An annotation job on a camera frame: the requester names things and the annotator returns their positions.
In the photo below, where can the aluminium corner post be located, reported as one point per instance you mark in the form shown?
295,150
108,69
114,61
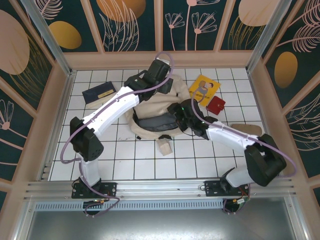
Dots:
50,42
267,37

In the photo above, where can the red wallet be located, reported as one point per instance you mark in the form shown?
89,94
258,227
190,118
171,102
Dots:
216,103

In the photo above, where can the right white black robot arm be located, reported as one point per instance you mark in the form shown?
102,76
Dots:
230,136

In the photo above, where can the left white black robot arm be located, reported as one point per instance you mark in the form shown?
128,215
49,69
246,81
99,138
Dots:
115,107

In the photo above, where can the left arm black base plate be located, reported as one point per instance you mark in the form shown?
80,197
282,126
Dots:
110,188

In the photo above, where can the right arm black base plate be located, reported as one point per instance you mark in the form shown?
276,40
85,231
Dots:
212,188

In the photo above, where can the beige canvas backpack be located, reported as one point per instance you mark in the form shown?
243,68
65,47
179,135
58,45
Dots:
155,105

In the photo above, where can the yellow book boy and bag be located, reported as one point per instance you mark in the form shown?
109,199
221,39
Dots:
212,87

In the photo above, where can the small wiring connector board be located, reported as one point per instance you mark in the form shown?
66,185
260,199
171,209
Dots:
96,200
241,200

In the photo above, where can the grey metal sheet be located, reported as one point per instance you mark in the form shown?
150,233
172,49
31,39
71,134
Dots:
160,225

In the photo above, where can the aluminium mounting rail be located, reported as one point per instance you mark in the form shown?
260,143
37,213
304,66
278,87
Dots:
160,186

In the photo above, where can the thick navy notebook gold label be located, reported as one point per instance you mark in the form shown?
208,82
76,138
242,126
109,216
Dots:
97,93

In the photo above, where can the tan pencil case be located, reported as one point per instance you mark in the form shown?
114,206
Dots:
250,129

